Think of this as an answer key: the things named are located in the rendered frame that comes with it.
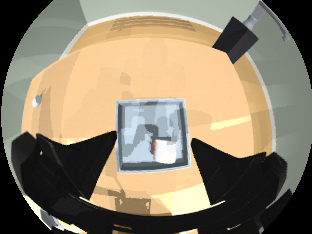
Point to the beige rectangular panel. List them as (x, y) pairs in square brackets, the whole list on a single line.
[(36, 209)]

